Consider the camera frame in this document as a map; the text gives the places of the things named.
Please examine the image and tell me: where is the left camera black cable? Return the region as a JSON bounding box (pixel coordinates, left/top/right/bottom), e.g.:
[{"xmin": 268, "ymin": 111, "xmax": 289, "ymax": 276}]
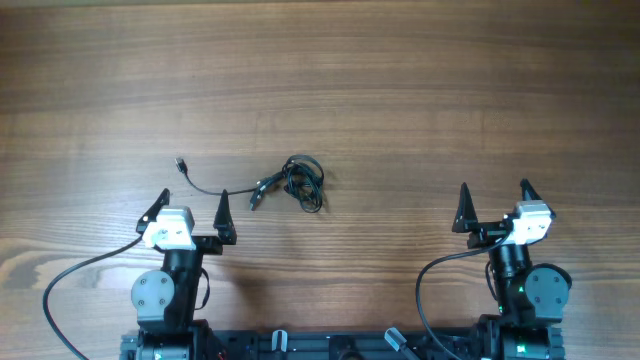
[{"xmin": 42, "ymin": 235, "xmax": 145, "ymax": 360}]

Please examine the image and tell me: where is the right camera black cable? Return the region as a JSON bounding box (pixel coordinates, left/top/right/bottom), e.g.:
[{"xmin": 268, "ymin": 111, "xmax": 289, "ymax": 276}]
[{"xmin": 415, "ymin": 227, "xmax": 514, "ymax": 360}]

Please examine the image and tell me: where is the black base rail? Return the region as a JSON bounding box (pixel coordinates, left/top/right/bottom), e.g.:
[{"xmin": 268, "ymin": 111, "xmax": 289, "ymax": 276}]
[{"xmin": 119, "ymin": 327, "xmax": 566, "ymax": 360}]

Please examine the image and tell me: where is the camera black cable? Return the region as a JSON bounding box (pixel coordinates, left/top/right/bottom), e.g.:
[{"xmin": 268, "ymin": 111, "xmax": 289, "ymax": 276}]
[
  {"xmin": 42, "ymin": 235, "xmax": 145, "ymax": 360},
  {"xmin": 415, "ymin": 227, "xmax": 514, "ymax": 360}
]

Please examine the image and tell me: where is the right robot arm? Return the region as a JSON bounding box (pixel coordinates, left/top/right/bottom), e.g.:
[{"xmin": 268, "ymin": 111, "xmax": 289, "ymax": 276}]
[{"xmin": 452, "ymin": 179, "xmax": 572, "ymax": 360}]

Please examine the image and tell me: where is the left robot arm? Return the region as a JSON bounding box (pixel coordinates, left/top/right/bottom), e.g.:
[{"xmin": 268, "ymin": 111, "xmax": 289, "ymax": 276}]
[{"xmin": 119, "ymin": 189, "xmax": 237, "ymax": 360}]

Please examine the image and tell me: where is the black usb cable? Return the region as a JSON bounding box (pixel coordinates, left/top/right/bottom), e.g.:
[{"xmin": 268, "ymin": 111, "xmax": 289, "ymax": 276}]
[{"xmin": 174, "ymin": 154, "xmax": 326, "ymax": 214}]

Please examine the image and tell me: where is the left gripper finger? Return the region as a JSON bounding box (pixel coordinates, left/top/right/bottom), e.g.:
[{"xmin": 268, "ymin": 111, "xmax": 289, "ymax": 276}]
[
  {"xmin": 136, "ymin": 188, "xmax": 170, "ymax": 234},
  {"xmin": 213, "ymin": 190, "xmax": 237, "ymax": 245}
]

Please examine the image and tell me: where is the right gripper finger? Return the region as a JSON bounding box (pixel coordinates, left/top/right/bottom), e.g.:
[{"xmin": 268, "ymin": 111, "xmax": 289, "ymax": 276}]
[
  {"xmin": 520, "ymin": 178, "xmax": 541, "ymax": 201},
  {"xmin": 452, "ymin": 182, "xmax": 479, "ymax": 233}
]

